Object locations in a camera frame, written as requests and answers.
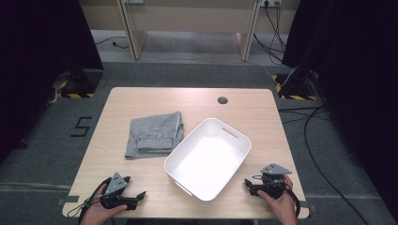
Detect stand base with hazard tape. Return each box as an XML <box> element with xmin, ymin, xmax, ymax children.
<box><xmin>55</xmin><ymin>68</ymin><xmax>104</xmax><ymax>99</ymax></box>
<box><xmin>271</xmin><ymin>73</ymin><xmax>318</xmax><ymax>101</ymax></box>

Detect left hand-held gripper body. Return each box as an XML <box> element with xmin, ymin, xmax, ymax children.
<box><xmin>99</xmin><ymin>172</ymin><xmax>139</xmax><ymax>211</ymax></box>

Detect long black floor cable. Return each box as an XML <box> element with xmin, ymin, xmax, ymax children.
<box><xmin>277</xmin><ymin>105</ymin><xmax>372</xmax><ymax>225</ymax></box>

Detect white power strip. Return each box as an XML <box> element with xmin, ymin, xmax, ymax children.
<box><xmin>259</xmin><ymin>0</ymin><xmax>283</xmax><ymax>8</ymax></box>

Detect grey floor tape strip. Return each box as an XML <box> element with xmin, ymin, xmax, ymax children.
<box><xmin>299</xmin><ymin>204</ymin><xmax>317</xmax><ymax>214</ymax></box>
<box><xmin>57</xmin><ymin>195</ymin><xmax>80</xmax><ymax>206</ymax></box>

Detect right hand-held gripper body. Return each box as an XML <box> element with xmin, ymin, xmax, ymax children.
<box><xmin>254</xmin><ymin>162</ymin><xmax>293</xmax><ymax>200</ymax></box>

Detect person's right hand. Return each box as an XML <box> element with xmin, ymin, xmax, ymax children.
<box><xmin>256</xmin><ymin>174</ymin><xmax>299</xmax><ymax>225</ymax></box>

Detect thin grey cord loop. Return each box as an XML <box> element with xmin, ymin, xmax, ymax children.
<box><xmin>67</xmin><ymin>200</ymin><xmax>95</xmax><ymax>218</ymax></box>

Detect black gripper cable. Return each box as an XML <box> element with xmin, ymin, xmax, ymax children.
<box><xmin>78</xmin><ymin>176</ymin><xmax>113</xmax><ymax>225</ymax></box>
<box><xmin>283</xmin><ymin>184</ymin><xmax>301</xmax><ymax>219</ymax></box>

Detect bundle of black cables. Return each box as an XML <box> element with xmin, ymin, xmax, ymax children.
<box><xmin>253</xmin><ymin>1</ymin><xmax>287</xmax><ymax>64</ymax></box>

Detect short black floor cable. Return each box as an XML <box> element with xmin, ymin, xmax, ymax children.
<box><xmin>94</xmin><ymin>36</ymin><xmax>130</xmax><ymax>50</ymax></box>

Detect light wooden desk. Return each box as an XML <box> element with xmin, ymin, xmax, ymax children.
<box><xmin>115</xmin><ymin>0</ymin><xmax>262</xmax><ymax>62</ymax></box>

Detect grey pants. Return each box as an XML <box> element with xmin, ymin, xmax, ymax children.
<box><xmin>124</xmin><ymin>111</ymin><xmax>185</xmax><ymax>159</ymax></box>

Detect white plastic basket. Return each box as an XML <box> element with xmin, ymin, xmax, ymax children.
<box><xmin>163</xmin><ymin>117</ymin><xmax>253</xmax><ymax>203</ymax></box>

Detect black curtain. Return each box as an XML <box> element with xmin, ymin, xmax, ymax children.
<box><xmin>283</xmin><ymin>0</ymin><xmax>398</xmax><ymax>219</ymax></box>
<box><xmin>0</xmin><ymin>0</ymin><xmax>104</xmax><ymax>163</ymax></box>

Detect person's left hand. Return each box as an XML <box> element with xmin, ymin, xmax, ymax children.
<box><xmin>79</xmin><ymin>184</ymin><xmax>129</xmax><ymax>225</ymax></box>

